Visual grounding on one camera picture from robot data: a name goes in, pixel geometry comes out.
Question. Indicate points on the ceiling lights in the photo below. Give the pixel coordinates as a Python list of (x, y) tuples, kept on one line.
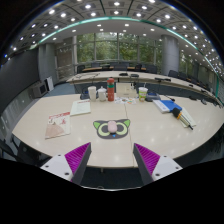
[(126, 24)]

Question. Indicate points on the white standing panel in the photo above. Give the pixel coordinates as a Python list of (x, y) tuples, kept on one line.
[(49, 83)]

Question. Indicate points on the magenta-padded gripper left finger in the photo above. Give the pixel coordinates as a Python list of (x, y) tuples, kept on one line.
[(58, 166)]

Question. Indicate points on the white box appliance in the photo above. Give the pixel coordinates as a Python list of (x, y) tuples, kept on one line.
[(39, 90)]

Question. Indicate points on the black foam handheld microphone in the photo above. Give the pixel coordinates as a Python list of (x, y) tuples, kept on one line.
[(176, 113)]

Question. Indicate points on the dark office chairs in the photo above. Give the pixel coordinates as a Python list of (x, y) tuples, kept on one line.
[(151, 68)]

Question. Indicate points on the white booklet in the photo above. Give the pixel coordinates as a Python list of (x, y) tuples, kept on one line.
[(80, 107)]

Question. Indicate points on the red and white leaflet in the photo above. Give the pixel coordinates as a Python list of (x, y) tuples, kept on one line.
[(57, 125)]

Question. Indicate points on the cat face mouse pad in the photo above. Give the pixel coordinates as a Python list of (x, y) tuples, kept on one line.
[(101, 130)]

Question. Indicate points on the white paper sheet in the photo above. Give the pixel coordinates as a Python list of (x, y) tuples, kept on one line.
[(190, 118)]

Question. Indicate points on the dark conference phone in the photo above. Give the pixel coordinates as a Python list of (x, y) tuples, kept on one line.
[(153, 96)]

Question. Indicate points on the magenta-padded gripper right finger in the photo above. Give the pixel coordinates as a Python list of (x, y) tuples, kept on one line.
[(165, 166)]

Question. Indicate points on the paper cup with straw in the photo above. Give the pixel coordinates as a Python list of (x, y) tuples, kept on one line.
[(142, 94)]

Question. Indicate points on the beige cardboard box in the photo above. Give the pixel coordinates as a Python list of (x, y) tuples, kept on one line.
[(126, 90)]

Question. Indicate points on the red drink bottle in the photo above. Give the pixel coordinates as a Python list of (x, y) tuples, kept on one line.
[(110, 90)]

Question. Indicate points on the white lidded mug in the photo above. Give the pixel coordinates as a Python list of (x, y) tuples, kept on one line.
[(102, 94)]

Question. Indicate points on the blue book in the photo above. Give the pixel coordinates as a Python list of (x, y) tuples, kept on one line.
[(173, 105)]

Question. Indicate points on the colourful sticker sheet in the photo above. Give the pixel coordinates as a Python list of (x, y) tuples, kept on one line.
[(126, 100)]

